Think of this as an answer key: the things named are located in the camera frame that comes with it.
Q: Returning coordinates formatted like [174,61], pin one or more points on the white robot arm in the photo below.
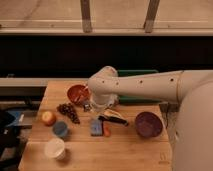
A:
[191,89]

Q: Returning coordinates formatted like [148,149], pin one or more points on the orange bowl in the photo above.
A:
[71,94]

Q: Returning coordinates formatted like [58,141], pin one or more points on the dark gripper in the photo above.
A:
[88,107]

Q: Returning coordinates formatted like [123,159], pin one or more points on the green plastic tray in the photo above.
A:
[135,100]

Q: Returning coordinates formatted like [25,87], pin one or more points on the white plastic cup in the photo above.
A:
[55,149]

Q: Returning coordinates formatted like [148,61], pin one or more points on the yellow banana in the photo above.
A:
[112,113]

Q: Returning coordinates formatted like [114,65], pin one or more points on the bunch of dark grapes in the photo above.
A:
[68,110]

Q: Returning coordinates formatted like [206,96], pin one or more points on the purple bowl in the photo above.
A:
[148,125]

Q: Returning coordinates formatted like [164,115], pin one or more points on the red yellow apple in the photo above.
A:
[48,118]

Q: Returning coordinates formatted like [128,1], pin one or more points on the blue sponge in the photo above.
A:
[96,127]

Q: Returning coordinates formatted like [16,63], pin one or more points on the wooden spoon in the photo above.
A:
[81,94]

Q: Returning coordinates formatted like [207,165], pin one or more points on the orange carrot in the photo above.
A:
[106,130]

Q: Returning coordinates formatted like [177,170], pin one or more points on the blue cup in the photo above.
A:
[60,129]

